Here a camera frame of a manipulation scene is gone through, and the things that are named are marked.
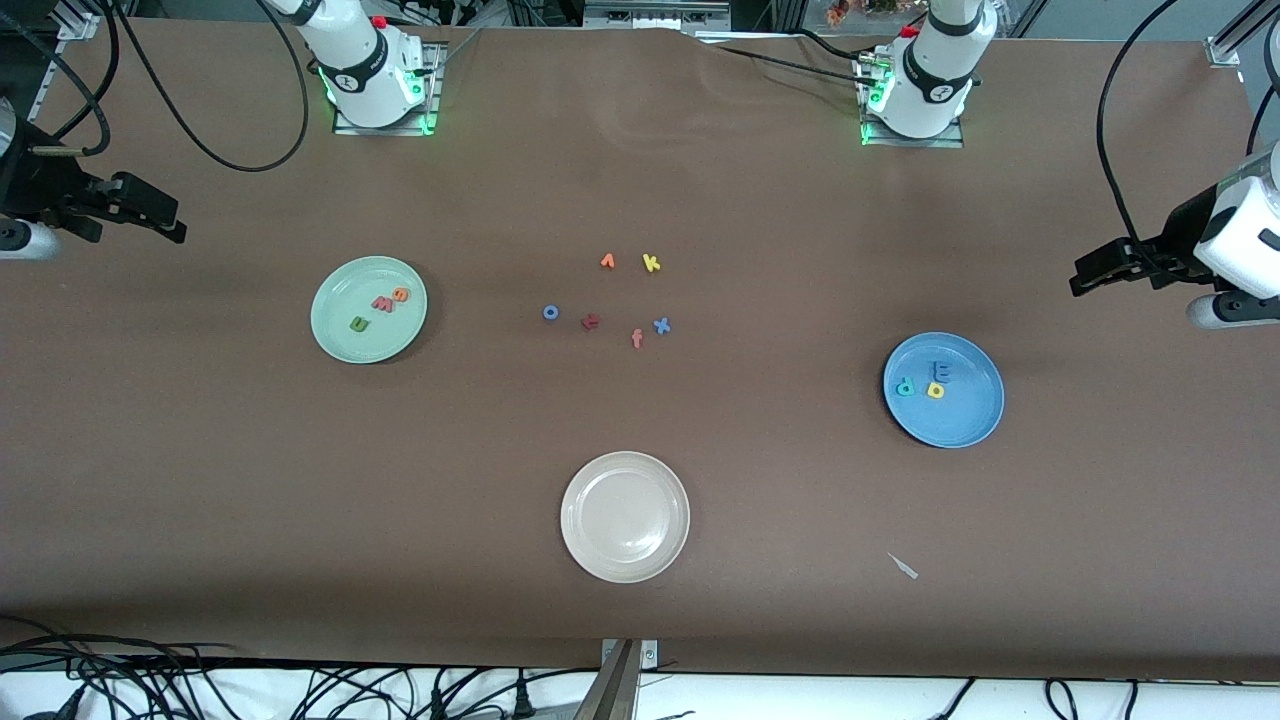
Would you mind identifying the aluminium profile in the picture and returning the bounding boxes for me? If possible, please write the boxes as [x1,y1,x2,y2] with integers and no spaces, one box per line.
[1205,0,1280,69]
[55,0,136,41]

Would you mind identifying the blue plate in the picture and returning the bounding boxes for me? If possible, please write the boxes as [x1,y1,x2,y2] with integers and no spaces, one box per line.
[884,332,1005,449]

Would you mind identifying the pale green plate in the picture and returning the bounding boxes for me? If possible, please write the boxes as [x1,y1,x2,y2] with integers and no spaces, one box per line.
[312,256,429,365]

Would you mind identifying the dried flowers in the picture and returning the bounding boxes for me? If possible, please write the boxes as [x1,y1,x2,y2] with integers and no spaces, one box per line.
[825,0,926,26]

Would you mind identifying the brown table mat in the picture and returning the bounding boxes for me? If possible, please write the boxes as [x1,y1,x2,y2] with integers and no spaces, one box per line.
[0,18,1280,681]

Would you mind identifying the beige plate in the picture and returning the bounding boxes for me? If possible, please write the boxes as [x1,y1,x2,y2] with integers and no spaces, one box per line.
[560,451,692,585]

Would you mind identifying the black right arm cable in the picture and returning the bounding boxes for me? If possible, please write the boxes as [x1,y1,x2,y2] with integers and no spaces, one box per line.
[0,0,311,173]

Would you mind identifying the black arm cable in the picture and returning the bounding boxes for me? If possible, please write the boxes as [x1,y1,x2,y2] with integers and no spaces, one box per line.
[0,0,311,173]
[1097,0,1280,251]

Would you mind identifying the aluminium edge rail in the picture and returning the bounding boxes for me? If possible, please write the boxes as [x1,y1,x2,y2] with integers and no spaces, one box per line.
[0,40,63,196]

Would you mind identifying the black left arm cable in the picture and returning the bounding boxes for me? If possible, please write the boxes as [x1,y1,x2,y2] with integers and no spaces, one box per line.
[1097,0,1280,251]

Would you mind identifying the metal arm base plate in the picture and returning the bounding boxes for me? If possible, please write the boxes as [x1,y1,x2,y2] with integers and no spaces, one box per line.
[333,42,443,137]
[858,55,966,149]

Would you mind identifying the grey metal frame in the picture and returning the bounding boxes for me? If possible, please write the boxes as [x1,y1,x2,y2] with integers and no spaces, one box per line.
[583,0,731,31]

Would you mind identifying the metal clamp bracket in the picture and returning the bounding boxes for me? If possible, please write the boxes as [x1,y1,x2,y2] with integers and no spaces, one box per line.
[575,638,661,720]

